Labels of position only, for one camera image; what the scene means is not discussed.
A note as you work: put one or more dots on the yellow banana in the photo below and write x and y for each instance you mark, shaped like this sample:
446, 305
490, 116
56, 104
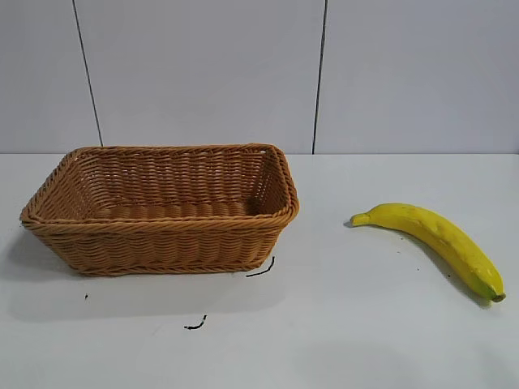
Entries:
442, 237

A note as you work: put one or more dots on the brown woven wicker basket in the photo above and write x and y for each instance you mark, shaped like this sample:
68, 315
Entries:
162, 243

